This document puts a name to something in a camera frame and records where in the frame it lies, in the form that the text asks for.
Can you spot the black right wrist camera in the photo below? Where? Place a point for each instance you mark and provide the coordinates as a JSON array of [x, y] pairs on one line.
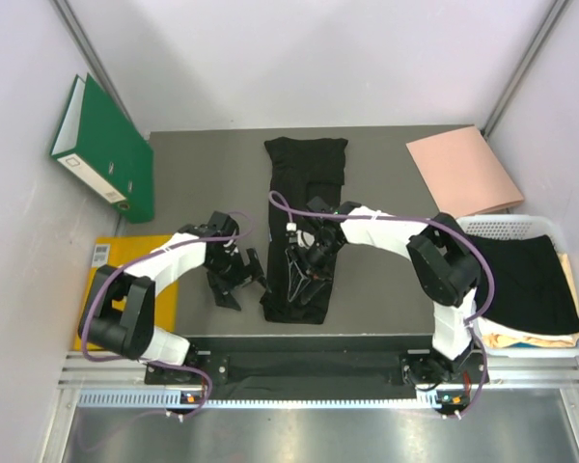
[[320, 210]]

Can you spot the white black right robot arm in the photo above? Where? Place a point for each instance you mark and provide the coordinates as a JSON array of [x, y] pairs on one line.
[[445, 267]]

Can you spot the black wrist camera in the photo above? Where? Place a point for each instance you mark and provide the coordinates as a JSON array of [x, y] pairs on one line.
[[320, 210], [222, 224]]

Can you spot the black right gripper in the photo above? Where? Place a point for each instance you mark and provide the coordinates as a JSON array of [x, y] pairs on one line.
[[299, 277]]

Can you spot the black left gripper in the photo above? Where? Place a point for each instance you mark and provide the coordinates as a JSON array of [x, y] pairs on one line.
[[221, 287]]

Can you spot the grey slotted cable duct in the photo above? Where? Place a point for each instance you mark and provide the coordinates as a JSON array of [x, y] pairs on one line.
[[177, 399]]

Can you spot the folded black t-shirt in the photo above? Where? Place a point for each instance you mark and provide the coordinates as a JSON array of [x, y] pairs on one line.
[[531, 291]]

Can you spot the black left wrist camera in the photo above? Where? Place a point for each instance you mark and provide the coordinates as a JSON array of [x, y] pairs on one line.
[[222, 224]]

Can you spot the white plastic basket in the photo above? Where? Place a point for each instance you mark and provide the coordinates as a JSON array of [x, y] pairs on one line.
[[510, 226]]

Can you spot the black printed t-shirt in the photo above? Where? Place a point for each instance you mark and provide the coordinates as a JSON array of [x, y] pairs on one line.
[[301, 170]]

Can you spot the pink paper folder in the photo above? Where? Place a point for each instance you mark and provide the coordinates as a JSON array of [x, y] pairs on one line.
[[463, 174]]

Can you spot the yellow folder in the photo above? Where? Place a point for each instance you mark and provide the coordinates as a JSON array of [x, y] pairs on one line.
[[116, 251]]

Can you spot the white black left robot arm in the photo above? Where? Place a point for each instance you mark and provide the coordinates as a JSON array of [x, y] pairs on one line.
[[119, 312]]

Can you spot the green lever arch binder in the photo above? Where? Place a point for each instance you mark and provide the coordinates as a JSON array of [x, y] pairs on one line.
[[101, 147]]

